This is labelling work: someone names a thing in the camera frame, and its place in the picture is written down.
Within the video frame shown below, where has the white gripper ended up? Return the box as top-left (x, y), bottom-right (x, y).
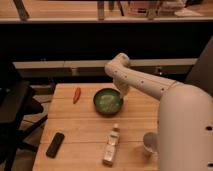
top-left (114, 80), bottom-right (130, 97)

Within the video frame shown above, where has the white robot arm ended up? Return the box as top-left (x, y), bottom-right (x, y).
top-left (105, 53), bottom-right (213, 171)

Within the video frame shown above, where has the green ceramic bowl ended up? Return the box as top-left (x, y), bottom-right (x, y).
top-left (93, 88), bottom-right (124, 116)

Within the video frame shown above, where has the white paper cup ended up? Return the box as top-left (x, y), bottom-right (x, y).
top-left (143, 132), bottom-right (158, 157)

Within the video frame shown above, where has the clear plastic bottle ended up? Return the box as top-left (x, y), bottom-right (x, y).
top-left (102, 124), bottom-right (120, 166)

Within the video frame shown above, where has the dark chair back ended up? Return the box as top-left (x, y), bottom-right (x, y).
top-left (185, 36), bottom-right (213, 97)

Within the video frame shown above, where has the black remote control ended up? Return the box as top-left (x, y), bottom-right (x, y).
top-left (46, 132), bottom-right (65, 158)

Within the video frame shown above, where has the black office chair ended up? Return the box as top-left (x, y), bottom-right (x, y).
top-left (0, 55), bottom-right (47, 171)

